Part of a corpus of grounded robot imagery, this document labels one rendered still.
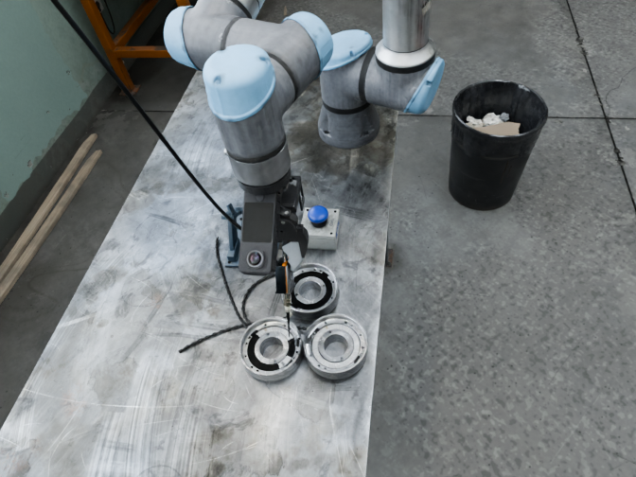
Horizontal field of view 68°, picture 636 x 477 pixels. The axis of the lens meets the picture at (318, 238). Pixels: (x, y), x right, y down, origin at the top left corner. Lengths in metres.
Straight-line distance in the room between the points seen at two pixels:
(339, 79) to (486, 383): 1.10
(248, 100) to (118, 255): 0.63
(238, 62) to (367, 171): 0.61
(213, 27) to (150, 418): 0.60
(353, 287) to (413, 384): 0.83
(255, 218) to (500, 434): 1.21
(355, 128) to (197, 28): 0.54
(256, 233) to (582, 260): 1.60
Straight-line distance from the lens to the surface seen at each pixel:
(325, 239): 0.91
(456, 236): 2.00
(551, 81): 2.88
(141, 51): 2.93
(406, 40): 0.95
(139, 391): 0.88
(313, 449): 0.77
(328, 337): 0.81
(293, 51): 0.58
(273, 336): 0.82
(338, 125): 1.11
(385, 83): 1.00
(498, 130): 1.94
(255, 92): 0.51
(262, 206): 0.62
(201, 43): 0.66
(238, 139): 0.55
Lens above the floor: 1.55
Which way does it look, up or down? 51 degrees down
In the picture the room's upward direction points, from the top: 9 degrees counter-clockwise
